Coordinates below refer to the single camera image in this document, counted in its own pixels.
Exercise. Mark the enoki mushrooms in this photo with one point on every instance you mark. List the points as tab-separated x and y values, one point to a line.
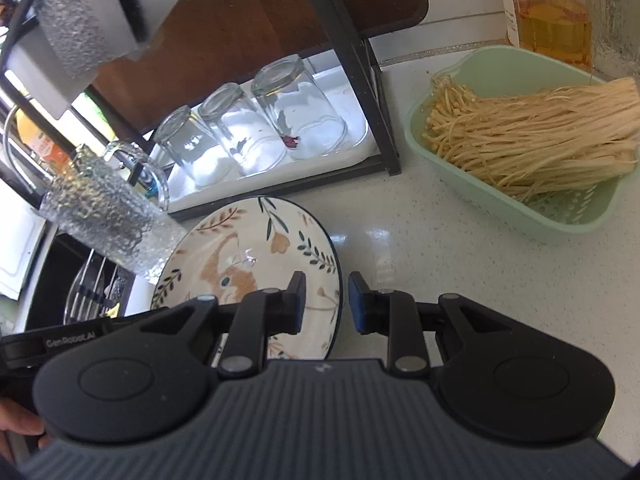
540	135

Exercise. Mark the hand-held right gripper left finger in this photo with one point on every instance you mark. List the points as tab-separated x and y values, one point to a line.
298	305

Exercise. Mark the clear plastic container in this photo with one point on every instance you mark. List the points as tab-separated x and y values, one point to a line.
617	10

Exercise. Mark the green plastic basket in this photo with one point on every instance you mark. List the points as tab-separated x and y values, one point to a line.
565	217

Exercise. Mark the floral ceramic plate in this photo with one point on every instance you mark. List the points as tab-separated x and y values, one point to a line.
235	260

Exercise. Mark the metal sink rack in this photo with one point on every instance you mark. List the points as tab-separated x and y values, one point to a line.
95	285

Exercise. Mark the black metal rack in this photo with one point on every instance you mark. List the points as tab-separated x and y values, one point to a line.
385	150

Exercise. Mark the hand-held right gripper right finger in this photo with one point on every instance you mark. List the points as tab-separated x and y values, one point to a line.
356	305

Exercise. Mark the person's left hand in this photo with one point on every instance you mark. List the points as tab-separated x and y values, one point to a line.
17	420

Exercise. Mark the brown wooden cutting board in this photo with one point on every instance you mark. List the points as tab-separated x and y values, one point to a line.
225	25

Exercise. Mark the orange packet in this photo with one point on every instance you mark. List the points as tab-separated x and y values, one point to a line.
42	145

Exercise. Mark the textured glass mug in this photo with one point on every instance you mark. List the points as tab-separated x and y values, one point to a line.
100	210

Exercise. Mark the oil jar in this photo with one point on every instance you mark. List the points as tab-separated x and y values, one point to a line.
555	25

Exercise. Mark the clear drinking glass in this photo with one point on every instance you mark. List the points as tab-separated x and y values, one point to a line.
300	110
195	150
240	130

